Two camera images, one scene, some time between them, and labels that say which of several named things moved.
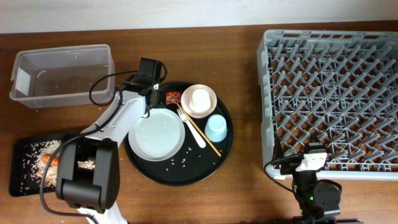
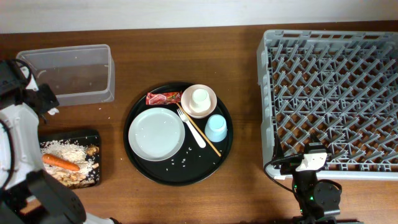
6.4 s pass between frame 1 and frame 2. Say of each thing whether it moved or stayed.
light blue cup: stayed
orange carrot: stayed
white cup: stayed
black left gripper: moved
